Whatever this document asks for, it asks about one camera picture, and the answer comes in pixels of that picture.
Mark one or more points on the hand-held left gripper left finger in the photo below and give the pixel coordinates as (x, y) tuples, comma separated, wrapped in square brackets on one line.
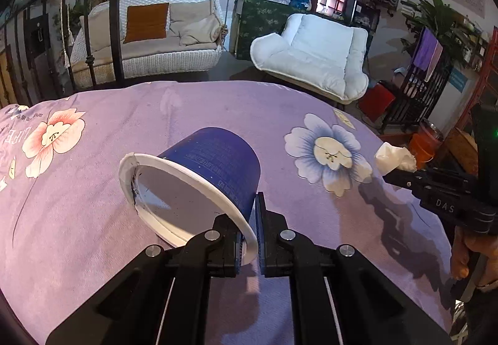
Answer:
[(238, 255)]

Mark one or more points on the blue paper cup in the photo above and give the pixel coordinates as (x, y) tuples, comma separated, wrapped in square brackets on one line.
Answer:
[(218, 158)]

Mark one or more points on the person's right hand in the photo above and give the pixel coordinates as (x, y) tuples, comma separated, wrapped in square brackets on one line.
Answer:
[(460, 255)]

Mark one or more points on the white wicker sofa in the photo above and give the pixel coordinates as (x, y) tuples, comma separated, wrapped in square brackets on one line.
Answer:
[(155, 61)]

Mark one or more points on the beige cushion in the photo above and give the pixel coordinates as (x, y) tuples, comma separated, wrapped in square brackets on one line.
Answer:
[(194, 26)]

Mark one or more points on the orange cushion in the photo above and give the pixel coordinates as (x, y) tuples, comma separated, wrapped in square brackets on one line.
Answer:
[(147, 23)]

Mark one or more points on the purple floral tablecloth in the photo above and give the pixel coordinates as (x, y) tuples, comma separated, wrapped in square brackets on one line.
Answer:
[(155, 107)]

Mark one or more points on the red box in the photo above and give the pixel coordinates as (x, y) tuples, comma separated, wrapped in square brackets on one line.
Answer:
[(376, 100)]

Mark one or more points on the orange bucket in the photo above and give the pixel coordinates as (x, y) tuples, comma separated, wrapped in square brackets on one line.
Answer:
[(424, 142)]

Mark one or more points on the white padded armchair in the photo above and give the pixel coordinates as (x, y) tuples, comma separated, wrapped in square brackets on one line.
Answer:
[(311, 53)]

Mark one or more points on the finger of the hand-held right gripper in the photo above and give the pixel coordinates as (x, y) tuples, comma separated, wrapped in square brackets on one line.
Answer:
[(408, 183)]

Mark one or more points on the brown bag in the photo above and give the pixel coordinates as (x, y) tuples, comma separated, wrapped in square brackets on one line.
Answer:
[(463, 150)]

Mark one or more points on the green potted plant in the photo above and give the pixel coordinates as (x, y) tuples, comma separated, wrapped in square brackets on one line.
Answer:
[(447, 22)]

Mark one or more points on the white tissue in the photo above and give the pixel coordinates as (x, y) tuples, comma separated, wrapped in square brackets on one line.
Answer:
[(395, 158)]

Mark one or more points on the purple towel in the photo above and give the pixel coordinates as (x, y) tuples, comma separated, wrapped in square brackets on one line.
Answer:
[(426, 53)]

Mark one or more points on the person's right forearm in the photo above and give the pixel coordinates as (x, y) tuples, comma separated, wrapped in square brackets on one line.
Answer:
[(478, 314)]

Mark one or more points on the black metal rack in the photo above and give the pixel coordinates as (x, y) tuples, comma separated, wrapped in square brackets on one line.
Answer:
[(416, 104)]

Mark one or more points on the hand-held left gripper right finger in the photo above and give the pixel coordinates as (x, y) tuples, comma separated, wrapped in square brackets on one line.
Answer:
[(260, 230)]

